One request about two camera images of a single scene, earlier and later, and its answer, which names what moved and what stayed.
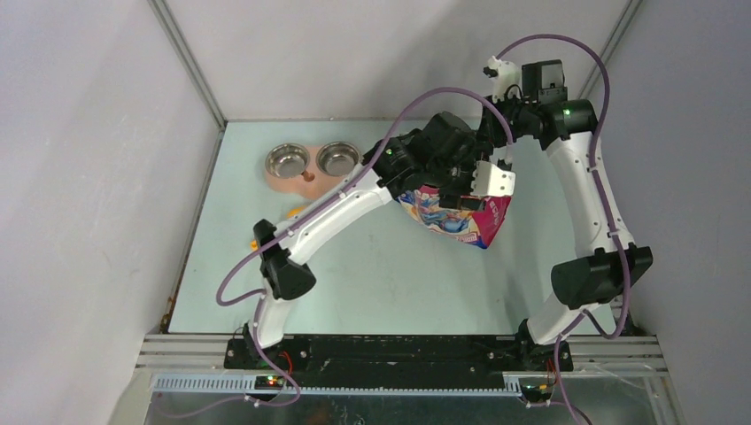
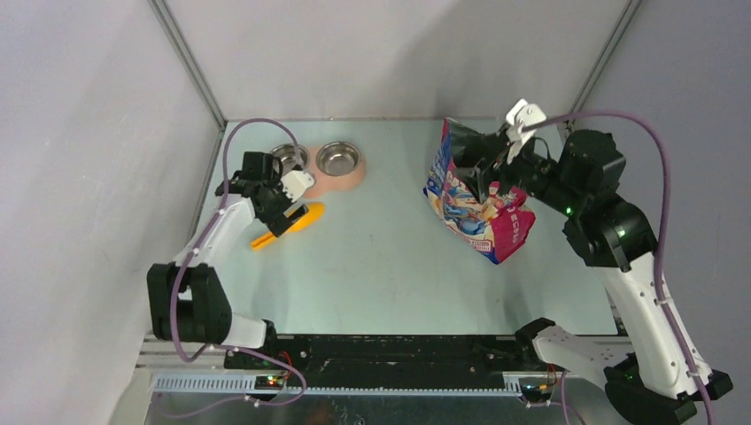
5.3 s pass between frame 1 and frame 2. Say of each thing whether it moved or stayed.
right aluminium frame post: stayed
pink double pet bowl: stayed
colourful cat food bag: moved
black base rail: stayed
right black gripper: moved
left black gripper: moved
